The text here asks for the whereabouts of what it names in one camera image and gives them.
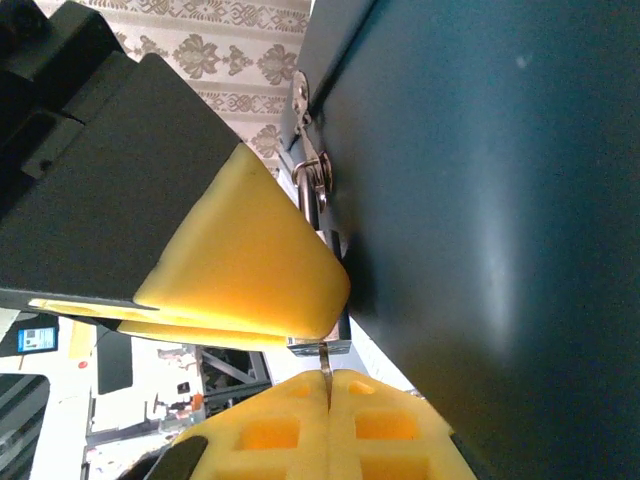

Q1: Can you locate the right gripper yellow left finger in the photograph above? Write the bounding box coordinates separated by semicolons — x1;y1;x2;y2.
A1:
172;371;332;480

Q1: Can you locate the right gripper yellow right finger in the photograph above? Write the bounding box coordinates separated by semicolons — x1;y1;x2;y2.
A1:
328;368;477;480

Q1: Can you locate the silver metal latch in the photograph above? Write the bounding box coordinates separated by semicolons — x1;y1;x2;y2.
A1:
285;155;352;359

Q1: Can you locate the blue starry night box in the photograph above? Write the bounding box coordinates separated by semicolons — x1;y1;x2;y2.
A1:
279;0;640;480

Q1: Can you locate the black rectangular panel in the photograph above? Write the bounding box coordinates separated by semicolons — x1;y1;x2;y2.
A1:
95;323;134;397

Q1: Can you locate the blue printed sign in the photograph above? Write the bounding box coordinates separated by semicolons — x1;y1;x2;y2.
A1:
16;326;58;353

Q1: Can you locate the silver box hasp latch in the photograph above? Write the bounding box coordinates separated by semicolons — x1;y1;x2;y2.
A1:
288;69;333;211

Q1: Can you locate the dark monitor screen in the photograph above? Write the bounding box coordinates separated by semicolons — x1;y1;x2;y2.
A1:
0;372;52;480

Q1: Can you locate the grey metal frame stand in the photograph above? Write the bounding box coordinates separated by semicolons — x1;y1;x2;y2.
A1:
198;346;275;402

